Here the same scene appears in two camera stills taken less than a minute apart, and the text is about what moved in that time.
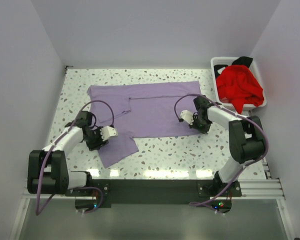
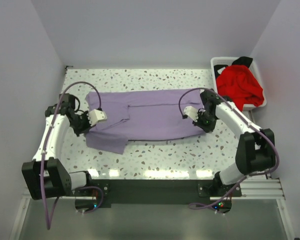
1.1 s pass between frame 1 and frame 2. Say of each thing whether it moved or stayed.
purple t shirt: moved
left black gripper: moved
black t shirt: stayed
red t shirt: stayed
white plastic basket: stayed
